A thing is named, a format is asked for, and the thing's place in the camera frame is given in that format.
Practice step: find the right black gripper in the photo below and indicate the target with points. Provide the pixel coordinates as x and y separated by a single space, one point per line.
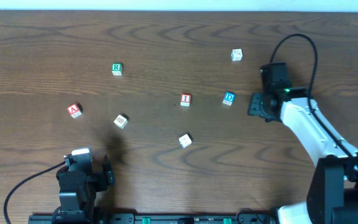
257 104

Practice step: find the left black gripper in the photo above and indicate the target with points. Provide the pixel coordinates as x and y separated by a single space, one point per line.
105 175

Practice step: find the red letter I block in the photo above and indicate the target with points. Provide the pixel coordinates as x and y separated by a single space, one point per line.
185 99

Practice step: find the red letter A block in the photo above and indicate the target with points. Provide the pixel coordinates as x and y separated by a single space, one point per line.
74 110

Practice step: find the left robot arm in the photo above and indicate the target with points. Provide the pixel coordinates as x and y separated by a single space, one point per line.
77 206

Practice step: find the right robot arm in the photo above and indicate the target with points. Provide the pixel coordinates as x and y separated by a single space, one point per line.
333 193

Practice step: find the blue letter D block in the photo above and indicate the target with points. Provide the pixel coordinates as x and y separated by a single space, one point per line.
228 98

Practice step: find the pineapple picture wooden block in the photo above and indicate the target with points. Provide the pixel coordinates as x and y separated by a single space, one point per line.
121 121

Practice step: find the white block far right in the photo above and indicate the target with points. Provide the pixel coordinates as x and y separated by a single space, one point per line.
236 55

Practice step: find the white block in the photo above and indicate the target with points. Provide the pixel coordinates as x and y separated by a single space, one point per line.
185 140
236 55

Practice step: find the white block near centre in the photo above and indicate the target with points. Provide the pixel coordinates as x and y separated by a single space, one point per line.
185 140

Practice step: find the green letter R block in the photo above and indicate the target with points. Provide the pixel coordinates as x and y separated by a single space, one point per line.
117 69

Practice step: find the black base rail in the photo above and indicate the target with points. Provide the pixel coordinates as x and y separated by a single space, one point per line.
128 218

